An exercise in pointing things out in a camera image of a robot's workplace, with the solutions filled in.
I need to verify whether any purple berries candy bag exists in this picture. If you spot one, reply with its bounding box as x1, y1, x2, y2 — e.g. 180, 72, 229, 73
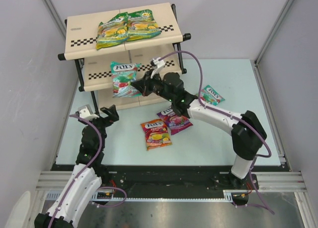
157, 106, 193, 135

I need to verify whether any orange fruits candy bag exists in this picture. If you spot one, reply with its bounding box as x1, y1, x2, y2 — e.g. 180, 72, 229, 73
141, 119, 172, 151

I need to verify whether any green spring tea candy bag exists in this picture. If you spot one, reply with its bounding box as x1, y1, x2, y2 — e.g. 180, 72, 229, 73
127, 9, 161, 42

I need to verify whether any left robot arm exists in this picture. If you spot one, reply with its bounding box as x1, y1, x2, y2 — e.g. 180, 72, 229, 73
34, 105, 119, 228

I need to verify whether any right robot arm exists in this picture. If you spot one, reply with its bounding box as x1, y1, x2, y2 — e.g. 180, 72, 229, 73
131, 72, 267, 189

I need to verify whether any beige three-tier shelf rack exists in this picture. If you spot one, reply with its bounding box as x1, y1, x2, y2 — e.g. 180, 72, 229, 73
58, 2, 191, 109

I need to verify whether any teal mint blossom candy bag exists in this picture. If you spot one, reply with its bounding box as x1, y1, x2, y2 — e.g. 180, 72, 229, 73
199, 85, 225, 106

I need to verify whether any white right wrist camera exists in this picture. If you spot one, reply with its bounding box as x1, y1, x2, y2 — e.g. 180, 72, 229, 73
150, 58, 165, 78

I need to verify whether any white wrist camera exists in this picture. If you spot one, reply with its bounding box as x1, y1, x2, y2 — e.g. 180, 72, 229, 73
76, 104, 99, 121
150, 58, 165, 78

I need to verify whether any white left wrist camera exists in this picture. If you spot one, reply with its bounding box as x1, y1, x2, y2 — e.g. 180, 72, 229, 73
76, 104, 99, 121

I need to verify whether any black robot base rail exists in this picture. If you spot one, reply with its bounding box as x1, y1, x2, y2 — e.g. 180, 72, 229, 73
49, 164, 259, 206

